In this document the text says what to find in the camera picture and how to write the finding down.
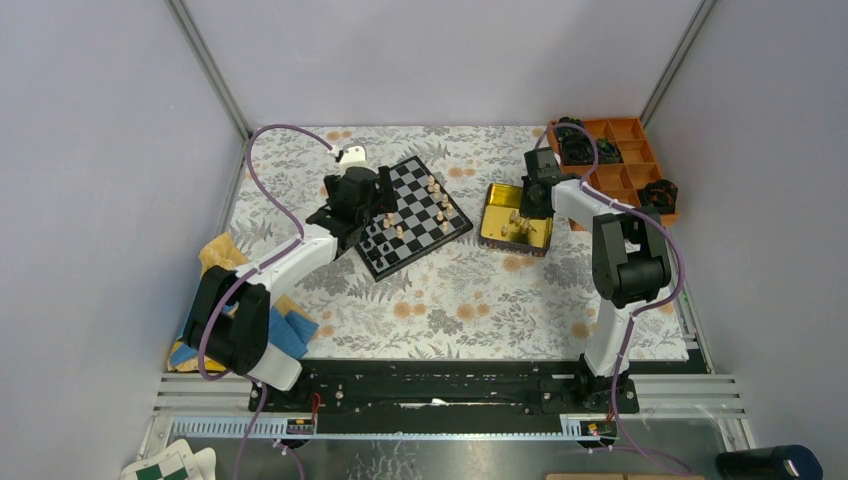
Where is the gold tin box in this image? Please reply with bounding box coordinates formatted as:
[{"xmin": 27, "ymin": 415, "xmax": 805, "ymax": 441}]
[{"xmin": 478, "ymin": 183, "xmax": 554, "ymax": 257}]

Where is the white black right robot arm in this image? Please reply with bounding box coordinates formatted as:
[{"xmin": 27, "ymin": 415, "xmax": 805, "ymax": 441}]
[{"xmin": 519, "ymin": 147, "xmax": 672, "ymax": 412}]

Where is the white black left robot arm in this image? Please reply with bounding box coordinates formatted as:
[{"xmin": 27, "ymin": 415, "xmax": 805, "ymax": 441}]
[{"xmin": 180, "ymin": 144, "xmax": 397, "ymax": 411}]

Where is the black grey chess board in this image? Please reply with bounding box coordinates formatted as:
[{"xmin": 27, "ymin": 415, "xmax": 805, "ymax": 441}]
[{"xmin": 356, "ymin": 156, "xmax": 473, "ymax": 281}]

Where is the rolled dark floral tie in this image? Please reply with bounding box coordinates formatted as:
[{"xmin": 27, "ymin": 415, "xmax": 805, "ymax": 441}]
[{"xmin": 560, "ymin": 136, "xmax": 594, "ymax": 165}]

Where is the rolled blue floral tie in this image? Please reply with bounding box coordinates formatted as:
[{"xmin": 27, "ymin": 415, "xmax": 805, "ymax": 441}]
[{"xmin": 554, "ymin": 117, "xmax": 585, "ymax": 137}]

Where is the rolled green floral tie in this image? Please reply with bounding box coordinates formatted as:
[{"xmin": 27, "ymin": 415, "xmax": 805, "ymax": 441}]
[{"xmin": 595, "ymin": 138, "xmax": 623, "ymax": 164}]

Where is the orange wooden divider tray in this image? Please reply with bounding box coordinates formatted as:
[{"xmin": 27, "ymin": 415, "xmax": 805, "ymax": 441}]
[{"xmin": 545, "ymin": 117, "xmax": 679, "ymax": 226}]

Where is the rolled black orange tie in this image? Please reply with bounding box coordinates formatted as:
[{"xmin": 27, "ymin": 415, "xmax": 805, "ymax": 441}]
[{"xmin": 637, "ymin": 179, "xmax": 679, "ymax": 215}]

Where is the floral table mat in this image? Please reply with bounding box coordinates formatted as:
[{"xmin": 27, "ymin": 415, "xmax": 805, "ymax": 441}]
[{"xmin": 225, "ymin": 124, "xmax": 692, "ymax": 363}]

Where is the blue yellow cloth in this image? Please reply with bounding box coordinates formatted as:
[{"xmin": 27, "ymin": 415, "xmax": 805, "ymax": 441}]
[{"xmin": 167, "ymin": 232, "xmax": 318, "ymax": 372}]

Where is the green white checker card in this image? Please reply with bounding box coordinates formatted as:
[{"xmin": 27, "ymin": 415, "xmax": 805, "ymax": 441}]
[{"xmin": 120, "ymin": 439, "xmax": 217, "ymax": 480}]

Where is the dark blue cylinder bottle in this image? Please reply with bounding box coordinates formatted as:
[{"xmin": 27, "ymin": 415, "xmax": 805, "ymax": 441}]
[{"xmin": 715, "ymin": 445, "xmax": 824, "ymax": 480}]

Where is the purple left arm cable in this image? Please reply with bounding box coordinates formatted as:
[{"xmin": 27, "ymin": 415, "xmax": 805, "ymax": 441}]
[{"xmin": 197, "ymin": 124, "xmax": 339, "ymax": 480}]

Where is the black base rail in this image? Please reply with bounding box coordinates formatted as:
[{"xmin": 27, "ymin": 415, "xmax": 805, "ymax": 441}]
[{"xmin": 248, "ymin": 360, "xmax": 640, "ymax": 434}]

